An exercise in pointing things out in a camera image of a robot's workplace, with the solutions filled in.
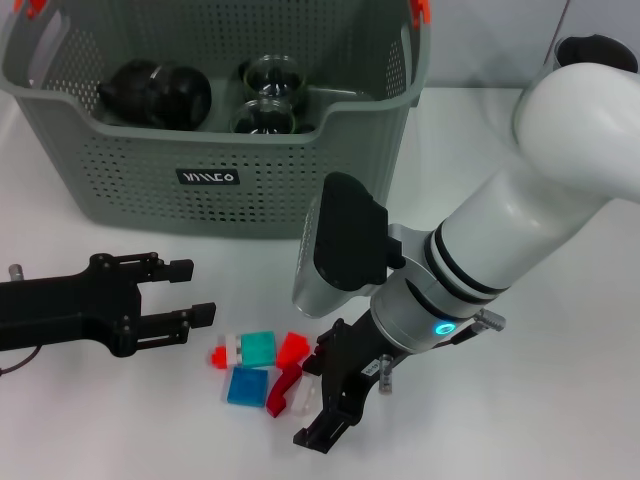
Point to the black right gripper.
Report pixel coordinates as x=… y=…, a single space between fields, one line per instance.
x=355 y=360

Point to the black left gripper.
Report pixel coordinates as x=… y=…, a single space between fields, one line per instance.
x=65 y=307

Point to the white stepped brick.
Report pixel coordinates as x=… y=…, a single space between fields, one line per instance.
x=304 y=398

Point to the dark red curved brick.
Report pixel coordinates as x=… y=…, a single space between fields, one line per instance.
x=280 y=395

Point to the grey perforated storage bin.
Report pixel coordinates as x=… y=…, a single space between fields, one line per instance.
x=200 y=190

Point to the orange-red sloped brick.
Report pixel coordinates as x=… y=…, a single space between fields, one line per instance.
x=292 y=350

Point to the teal square brick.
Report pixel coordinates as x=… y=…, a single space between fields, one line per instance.
x=260 y=349

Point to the blue flat square plate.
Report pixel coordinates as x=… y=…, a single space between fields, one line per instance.
x=246 y=387

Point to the small white brick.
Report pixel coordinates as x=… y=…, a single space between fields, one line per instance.
x=233 y=349

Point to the black clay teapot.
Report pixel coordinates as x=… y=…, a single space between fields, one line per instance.
x=125 y=92

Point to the thin white pole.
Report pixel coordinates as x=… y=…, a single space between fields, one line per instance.
x=561 y=25

